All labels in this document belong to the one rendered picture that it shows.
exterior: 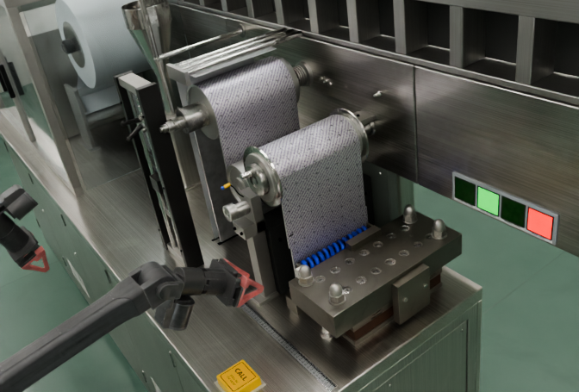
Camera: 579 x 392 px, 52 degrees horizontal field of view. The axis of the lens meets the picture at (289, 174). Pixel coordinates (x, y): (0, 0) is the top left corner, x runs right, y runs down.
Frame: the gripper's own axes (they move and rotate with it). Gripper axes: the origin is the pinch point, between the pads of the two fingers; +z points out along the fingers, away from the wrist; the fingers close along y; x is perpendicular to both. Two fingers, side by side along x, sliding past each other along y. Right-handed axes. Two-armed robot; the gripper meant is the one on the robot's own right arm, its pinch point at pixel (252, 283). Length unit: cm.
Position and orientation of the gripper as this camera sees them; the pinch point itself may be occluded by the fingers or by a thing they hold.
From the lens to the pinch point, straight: 134.8
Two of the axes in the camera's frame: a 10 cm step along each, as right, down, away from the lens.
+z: 7.5, 1.4, 6.5
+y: 5.8, 3.3, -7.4
